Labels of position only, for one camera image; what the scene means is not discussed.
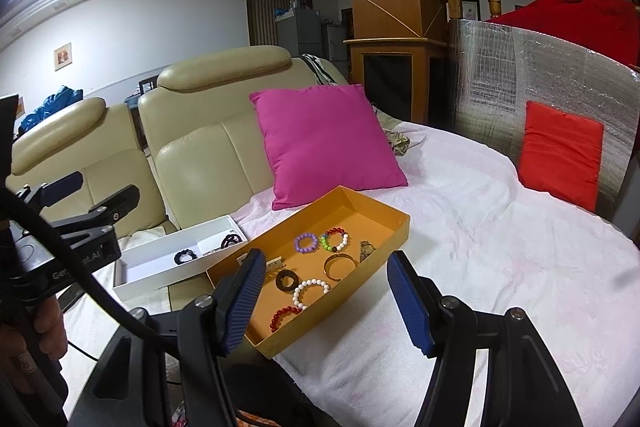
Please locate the patterned cloth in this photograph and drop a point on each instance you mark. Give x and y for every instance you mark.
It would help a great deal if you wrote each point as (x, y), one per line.
(399, 142)

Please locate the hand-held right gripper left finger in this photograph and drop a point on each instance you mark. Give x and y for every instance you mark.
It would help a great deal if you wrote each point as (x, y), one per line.
(245, 302)

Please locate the white cardboard box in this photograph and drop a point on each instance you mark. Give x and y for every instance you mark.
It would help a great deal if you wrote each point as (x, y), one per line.
(150, 277)

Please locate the cream towel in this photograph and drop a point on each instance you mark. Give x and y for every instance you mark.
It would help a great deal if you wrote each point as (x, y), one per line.
(145, 235)

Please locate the pink pillow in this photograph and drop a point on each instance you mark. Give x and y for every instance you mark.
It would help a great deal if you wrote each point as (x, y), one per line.
(330, 142)

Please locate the red cloth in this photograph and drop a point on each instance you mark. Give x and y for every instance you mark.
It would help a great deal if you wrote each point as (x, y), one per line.
(575, 17)

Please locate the patterned gold hair clip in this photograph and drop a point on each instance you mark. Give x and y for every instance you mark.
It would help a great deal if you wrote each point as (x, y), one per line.
(366, 251)

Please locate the red pillow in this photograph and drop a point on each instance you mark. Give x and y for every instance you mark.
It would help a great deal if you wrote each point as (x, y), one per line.
(560, 157)

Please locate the orange cardboard box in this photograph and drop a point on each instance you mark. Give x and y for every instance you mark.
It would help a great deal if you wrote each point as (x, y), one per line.
(370, 227)

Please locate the gold hair comb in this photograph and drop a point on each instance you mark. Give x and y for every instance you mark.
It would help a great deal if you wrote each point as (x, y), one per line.
(272, 264)

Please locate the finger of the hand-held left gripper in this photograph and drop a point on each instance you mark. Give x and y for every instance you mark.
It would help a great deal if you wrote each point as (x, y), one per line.
(115, 204)
(62, 187)

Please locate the striped cloth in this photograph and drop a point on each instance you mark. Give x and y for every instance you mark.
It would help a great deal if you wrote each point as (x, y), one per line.
(317, 67)

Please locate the blue cloth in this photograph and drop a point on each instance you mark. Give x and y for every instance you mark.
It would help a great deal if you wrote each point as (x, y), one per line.
(50, 107)

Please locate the person's left hand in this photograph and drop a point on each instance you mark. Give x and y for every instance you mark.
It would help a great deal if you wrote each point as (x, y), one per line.
(50, 332)

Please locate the beige leather sofa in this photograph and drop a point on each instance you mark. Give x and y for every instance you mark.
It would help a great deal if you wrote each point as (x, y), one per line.
(200, 157)

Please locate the small framed picture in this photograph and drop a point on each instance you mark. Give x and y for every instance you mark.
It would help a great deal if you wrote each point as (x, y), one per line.
(470, 9)

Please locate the framed wall picture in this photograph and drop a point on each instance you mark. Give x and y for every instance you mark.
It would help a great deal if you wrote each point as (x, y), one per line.
(62, 56)

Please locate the grey refrigerator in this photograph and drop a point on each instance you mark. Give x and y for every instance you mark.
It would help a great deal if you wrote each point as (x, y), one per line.
(300, 32)

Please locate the silver foil panel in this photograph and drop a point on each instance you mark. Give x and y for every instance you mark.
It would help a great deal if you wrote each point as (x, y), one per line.
(500, 82)

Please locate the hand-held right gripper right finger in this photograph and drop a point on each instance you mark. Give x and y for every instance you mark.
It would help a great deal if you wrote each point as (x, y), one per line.
(407, 302)

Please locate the gold bangle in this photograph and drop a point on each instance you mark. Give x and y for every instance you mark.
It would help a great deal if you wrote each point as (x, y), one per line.
(326, 263)

